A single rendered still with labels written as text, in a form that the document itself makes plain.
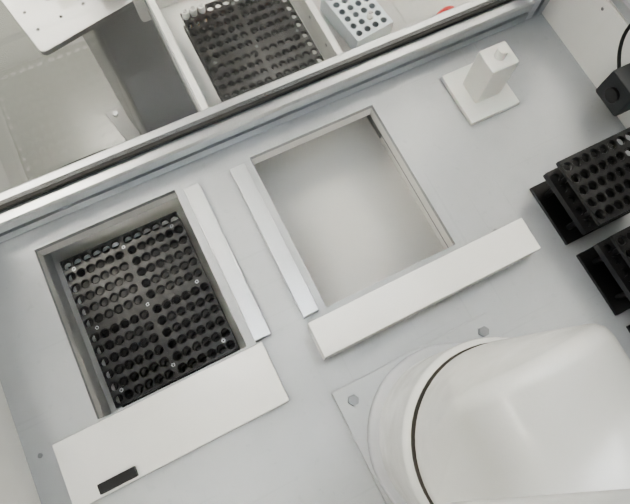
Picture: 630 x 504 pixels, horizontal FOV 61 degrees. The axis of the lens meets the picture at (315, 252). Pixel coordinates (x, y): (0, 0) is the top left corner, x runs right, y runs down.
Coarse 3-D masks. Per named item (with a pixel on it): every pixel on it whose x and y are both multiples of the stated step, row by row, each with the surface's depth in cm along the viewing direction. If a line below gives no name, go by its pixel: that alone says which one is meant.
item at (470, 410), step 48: (480, 336) 69; (528, 336) 43; (576, 336) 36; (384, 384) 65; (432, 384) 48; (480, 384) 36; (528, 384) 34; (576, 384) 33; (624, 384) 34; (384, 432) 60; (432, 432) 43; (480, 432) 36; (528, 432) 34; (576, 432) 33; (624, 432) 33; (384, 480) 62; (432, 480) 44; (480, 480) 38; (528, 480) 34; (576, 480) 32; (624, 480) 32
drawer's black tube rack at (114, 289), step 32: (96, 256) 79; (128, 256) 76; (160, 256) 76; (192, 256) 77; (96, 288) 75; (128, 288) 75; (160, 288) 78; (192, 288) 75; (96, 320) 74; (128, 320) 74; (160, 320) 77; (192, 320) 74; (224, 320) 74; (96, 352) 72; (128, 352) 76; (160, 352) 76; (192, 352) 73; (224, 352) 73; (128, 384) 71; (160, 384) 71
